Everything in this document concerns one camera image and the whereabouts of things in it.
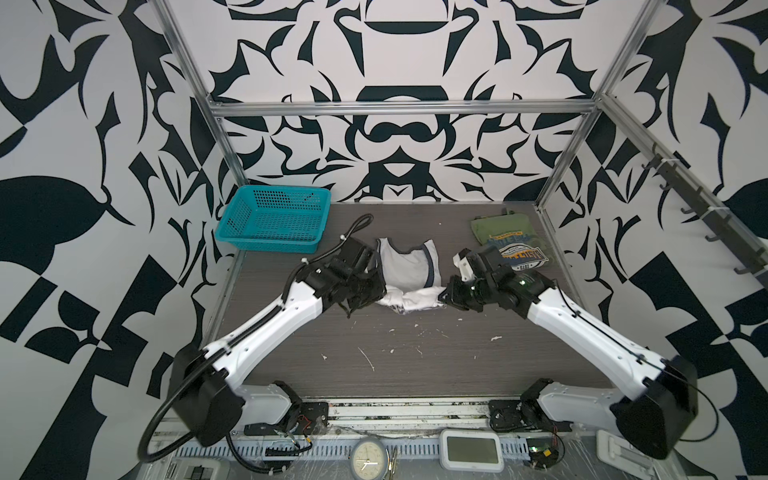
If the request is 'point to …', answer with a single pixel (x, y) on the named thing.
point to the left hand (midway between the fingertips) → (386, 284)
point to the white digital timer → (470, 450)
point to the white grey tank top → (412, 280)
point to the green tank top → (521, 245)
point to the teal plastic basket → (275, 218)
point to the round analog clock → (369, 459)
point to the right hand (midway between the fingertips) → (436, 292)
